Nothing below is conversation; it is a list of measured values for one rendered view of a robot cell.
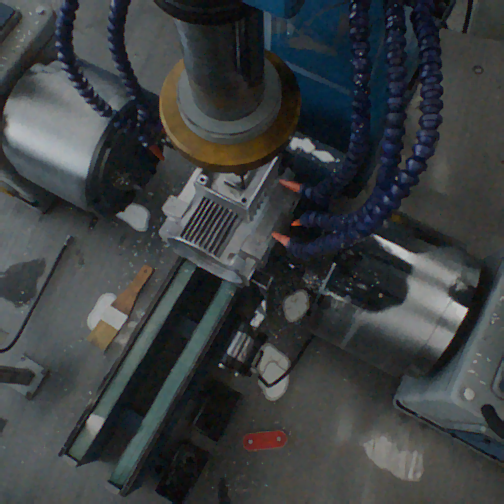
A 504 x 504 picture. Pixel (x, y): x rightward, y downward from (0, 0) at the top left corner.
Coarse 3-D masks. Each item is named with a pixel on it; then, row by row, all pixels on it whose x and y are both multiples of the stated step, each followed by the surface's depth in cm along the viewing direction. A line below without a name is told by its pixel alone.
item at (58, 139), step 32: (32, 96) 86; (64, 96) 86; (128, 96) 88; (32, 128) 87; (64, 128) 85; (96, 128) 84; (32, 160) 89; (64, 160) 86; (96, 160) 85; (128, 160) 94; (64, 192) 91; (96, 192) 90; (128, 192) 99
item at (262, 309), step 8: (256, 272) 68; (264, 272) 68; (248, 280) 68; (256, 280) 67; (264, 280) 67; (272, 280) 68; (256, 288) 70; (264, 288) 67; (272, 288) 72; (256, 296) 75; (264, 296) 72; (272, 296) 77; (256, 304) 82; (264, 304) 78; (272, 304) 84; (256, 312) 89; (264, 312) 85; (272, 312) 91; (264, 320) 90
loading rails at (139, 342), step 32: (160, 288) 101; (192, 288) 108; (224, 288) 101; (160, 320) 100; (192, 320) 107; (224, 320) 99; (128, 352) 98; (160, 352) 109; (192, 352) 98; (128, 384) 98; (192, 384) 100; (96, 416) 95; (128, 416) 102; (160, 416) 95; (64, 448) 93; (96, 448) 98; (128, 448) 93; (160, 448) 101; (128, 480) 91; (160, 480) 101
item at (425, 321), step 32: (384, 224) 79; (416, 224) 82; (352, 256) 77; (384, 256) 77; (416, 256) 77; (448, 256) 78; (320, 288) 85; (352, 288) 77; (384, 288) 76; (416, 288) 75; (448, 288) 75; (320, 320) 81; (352, 320) 78; (384, 320) 76; (416, 320) 75; (448, 320) 75; (352, 352) 84; (384, 352) 79; (416, 352) 76
